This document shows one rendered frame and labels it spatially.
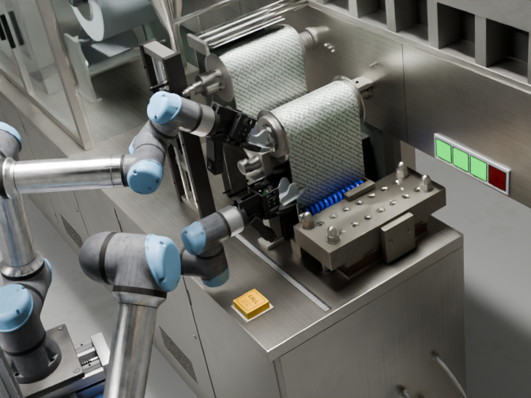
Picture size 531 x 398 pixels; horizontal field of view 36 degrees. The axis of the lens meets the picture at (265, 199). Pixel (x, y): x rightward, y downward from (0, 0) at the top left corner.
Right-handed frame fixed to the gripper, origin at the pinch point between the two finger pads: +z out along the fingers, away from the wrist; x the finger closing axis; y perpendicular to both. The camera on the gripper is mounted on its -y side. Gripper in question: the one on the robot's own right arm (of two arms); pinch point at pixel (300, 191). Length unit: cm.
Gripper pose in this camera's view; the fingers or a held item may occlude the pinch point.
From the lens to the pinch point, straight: 221.3
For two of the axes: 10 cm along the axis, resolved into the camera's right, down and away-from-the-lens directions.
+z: 8.2, -4.2, 3.9
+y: -1.5, -8.1, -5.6
